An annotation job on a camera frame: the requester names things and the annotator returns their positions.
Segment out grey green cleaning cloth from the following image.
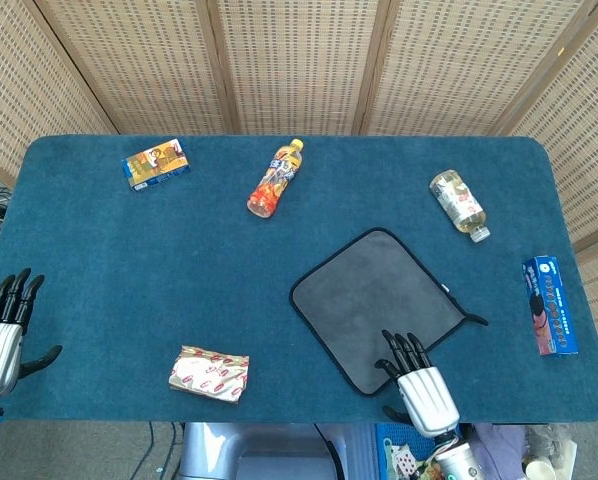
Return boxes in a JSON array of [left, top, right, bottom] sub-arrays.
[[289, 227, 489, 398]]

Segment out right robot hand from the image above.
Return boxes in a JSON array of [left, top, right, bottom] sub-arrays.
[[374, 329, 461, 440]]

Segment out orange juice bottle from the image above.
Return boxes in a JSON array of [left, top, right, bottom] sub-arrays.
[[246, 138, 306, 219]]

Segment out gold Lipton tea package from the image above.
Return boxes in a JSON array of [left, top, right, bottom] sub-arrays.
[[168, 344, 251, 406]]

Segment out pale tea bottle white cap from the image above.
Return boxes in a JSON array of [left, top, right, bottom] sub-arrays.
[[429, 169, 491, 244]]

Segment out woven bamboo folding screen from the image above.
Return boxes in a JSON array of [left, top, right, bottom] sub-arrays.
[[0, 0, 598, 361]]

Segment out lavender cloth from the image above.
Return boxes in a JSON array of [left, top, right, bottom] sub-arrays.
[[471, 424, 526, 480]]

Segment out paper cup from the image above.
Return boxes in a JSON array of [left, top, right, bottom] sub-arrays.
[[525, 458, 556, 480]]

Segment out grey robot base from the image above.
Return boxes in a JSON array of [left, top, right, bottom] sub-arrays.
[[178, 422, 376, 480]]

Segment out teal carpet table cover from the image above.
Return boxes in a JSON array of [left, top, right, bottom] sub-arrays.
[[0, 134, 598, 425]]

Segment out yellow blue snack box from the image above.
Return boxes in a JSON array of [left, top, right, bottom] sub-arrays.
[[122, 138, 192, 193]]

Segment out blue plastic basket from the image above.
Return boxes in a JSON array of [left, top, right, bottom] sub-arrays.
[[376, 423, 460, 480]]

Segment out long blue cardboard box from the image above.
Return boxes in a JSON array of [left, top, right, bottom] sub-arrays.
[[521, 256, 580, 357]]

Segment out playing cards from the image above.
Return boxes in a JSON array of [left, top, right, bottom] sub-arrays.
[[391, 444, 421, 477]]

